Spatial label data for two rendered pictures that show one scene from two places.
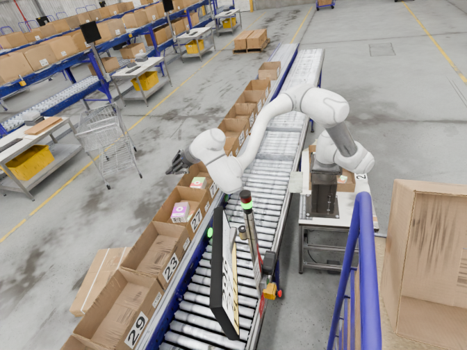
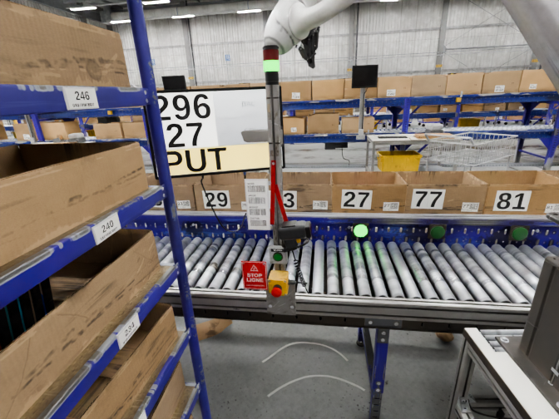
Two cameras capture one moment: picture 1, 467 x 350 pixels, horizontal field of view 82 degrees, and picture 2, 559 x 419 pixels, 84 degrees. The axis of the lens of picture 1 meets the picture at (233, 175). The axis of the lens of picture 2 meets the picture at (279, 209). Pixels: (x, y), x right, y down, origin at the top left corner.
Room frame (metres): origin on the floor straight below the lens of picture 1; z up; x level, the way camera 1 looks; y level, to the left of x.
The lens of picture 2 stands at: (0.54, -1.07, 1.52)
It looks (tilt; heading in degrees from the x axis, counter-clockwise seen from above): 20 degrees down; 73
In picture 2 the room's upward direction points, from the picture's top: 2 degrees counter-clockwise
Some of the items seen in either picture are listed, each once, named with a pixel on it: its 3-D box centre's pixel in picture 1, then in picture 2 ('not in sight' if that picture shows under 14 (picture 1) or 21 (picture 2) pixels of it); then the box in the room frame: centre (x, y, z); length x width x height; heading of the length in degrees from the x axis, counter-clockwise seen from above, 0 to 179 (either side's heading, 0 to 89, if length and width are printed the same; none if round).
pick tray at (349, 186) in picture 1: (331, 176); not in sight; (1.78, -0.86, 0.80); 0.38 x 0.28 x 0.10; 70
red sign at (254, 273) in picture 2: (263, 300); (262, 275); (0.77, -0.03, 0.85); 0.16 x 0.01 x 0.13; 155
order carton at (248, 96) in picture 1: (250, 102); not in sight; (3.30, -0.40, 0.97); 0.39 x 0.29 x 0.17; 154
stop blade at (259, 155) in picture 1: (270, 157); not in sight; (2.30, -0.43, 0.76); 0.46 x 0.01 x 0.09; 65
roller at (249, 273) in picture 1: (231, 269); (319, 266); (1.10, 0.15, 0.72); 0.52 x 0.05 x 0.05; 65
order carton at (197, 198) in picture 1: (183, 211); (365, 191); (1.53, 0.45, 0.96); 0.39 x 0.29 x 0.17; 155
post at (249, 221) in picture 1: (258, 264); (277, 213); (0.84, -0.04, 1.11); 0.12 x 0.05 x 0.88; 155
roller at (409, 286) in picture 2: (246, 227); (402, 268); (1.45, -0.02, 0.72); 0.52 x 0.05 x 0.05; 65
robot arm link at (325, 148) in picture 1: (329, 145); not in sight; (1.48, -0.69, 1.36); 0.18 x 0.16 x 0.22; 29
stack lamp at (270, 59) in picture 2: (246, 200); (270, 61); (0.85, -0.03, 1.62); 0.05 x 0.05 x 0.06
